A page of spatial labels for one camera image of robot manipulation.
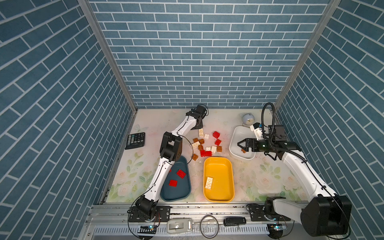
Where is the long white lego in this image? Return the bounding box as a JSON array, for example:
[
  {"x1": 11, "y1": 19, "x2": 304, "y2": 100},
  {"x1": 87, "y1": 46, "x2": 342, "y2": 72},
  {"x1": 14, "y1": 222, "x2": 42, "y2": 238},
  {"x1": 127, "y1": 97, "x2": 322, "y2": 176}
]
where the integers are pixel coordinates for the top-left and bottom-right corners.
[{"x1": 192, "y1": 142, "x2": 200, "y2": 149}]

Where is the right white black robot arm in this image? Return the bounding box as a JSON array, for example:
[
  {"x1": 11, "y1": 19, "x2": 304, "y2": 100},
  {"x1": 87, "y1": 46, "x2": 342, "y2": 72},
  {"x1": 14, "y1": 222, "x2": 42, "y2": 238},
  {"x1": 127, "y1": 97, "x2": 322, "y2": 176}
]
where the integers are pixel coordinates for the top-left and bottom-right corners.
[{"x1": 237, "y1": 103, "x2": 352, "y2": 240}]

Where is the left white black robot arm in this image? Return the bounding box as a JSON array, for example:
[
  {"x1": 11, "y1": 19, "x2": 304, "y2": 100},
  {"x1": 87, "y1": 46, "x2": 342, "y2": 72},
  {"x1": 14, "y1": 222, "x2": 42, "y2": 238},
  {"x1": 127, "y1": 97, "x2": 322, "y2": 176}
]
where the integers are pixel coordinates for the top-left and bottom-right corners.
[{"x1": 134, "y1": 104, "x2": 209, "y2": 221}]

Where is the white plastic tray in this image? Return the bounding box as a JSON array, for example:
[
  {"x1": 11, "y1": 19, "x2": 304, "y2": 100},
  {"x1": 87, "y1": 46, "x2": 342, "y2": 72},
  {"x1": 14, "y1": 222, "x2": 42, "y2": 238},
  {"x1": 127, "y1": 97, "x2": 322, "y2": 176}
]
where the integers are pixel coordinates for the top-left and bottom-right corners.
[{"x1": 229, "y1": 126, "x2": 256, "y2": 161}]

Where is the red lego cube upper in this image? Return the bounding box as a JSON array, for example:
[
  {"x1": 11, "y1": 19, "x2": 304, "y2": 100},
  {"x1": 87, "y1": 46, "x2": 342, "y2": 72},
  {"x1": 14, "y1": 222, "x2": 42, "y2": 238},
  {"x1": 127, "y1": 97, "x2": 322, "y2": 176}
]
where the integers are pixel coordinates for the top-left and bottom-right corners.
[{"x1": 213, "y1": 131, "x2": 221, "y2": 139}]

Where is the red lego cube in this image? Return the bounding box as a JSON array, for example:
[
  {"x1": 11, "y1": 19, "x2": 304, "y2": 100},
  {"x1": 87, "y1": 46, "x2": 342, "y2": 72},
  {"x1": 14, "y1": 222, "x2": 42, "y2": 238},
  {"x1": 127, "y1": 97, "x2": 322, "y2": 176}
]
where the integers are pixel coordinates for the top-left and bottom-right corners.
[
  {"x1": 213, "y1": 131, "x2": 221, "y2": 139},
  {"x1": 215, "y1": 139, "x2": 222, "y2": 146}
]

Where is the small grey globe ball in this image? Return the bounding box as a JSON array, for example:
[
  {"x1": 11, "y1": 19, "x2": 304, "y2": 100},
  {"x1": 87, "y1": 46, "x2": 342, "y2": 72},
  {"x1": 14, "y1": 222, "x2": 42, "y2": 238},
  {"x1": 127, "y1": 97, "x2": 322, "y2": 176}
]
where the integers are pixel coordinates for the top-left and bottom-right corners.
[{"x1": 242, "y1": 113, "x2": 255, "y2": 127}]

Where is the red lego cube lower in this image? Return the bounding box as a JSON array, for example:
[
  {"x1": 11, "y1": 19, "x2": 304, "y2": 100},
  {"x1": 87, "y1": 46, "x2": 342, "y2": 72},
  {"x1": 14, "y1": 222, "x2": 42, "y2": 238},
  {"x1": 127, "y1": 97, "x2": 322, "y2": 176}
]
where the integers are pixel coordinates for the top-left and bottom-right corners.
[{"x1": 215, "y1": 139, "x2": 222, "y2": 146}]

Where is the yellow plastic tray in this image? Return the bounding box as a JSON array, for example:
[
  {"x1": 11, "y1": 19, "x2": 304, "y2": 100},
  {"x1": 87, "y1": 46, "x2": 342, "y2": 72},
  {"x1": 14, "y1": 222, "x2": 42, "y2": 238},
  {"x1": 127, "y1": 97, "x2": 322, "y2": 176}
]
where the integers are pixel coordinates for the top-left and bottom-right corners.
[{"x1": 203, "y1": 157, "x2": 235, "y2": 203}]

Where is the black calculator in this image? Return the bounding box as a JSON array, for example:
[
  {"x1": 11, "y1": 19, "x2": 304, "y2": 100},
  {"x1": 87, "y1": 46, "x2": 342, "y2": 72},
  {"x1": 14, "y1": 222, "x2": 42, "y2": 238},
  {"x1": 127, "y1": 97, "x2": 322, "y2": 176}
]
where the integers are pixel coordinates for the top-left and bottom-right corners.
[{"x1": 125, "y1": 132, "x2": 146, "y2": 150}]

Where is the dark teal plastic tray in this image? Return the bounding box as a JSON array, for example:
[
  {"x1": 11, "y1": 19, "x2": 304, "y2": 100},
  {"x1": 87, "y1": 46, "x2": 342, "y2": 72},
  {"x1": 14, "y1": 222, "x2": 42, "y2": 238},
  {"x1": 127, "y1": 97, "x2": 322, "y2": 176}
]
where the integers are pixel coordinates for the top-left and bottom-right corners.
[{"x1": 160, "y1": 156, "x2": 192, "y2": 202}]

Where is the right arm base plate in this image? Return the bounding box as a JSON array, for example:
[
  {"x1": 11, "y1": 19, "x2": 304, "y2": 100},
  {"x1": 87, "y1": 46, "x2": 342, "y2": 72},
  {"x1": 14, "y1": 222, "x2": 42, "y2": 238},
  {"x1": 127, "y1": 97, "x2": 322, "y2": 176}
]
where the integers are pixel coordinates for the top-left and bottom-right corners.
[{"x1": 246, "y1": 203, "x2": 291, "y2": 222}]

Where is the black remote on rail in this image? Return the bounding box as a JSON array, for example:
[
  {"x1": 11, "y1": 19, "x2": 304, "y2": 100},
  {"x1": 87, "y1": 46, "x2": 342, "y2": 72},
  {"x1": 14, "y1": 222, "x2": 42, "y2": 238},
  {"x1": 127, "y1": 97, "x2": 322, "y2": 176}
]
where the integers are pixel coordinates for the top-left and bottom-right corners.
[{"x1": 224, "y1": 216, "x2": 247, "y2": 227}]

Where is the black cable loop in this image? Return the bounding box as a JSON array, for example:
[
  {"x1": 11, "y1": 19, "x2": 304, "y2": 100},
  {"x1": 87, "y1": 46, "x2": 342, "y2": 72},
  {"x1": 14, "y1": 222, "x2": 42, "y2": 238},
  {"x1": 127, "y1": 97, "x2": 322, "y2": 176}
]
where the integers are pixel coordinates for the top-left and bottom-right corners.
[{"x1": 199, "y1": 214, "x2": 220, "y2": 239}]

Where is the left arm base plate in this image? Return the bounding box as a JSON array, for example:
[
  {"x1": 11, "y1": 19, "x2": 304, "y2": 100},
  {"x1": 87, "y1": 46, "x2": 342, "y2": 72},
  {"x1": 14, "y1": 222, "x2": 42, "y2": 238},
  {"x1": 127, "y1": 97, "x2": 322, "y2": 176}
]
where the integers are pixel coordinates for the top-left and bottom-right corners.
[{"x1": 127, "y1": 206, "x2": 171, "y2": 223}]

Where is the grey box on rail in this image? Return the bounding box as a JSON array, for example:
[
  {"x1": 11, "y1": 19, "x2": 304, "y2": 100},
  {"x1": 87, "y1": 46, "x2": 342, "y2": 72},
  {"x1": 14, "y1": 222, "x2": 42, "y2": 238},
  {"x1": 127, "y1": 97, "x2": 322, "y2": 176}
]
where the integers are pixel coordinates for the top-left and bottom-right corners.
[{"x1": 167, "y1": 218, "x2": 193, "y2": 234}]

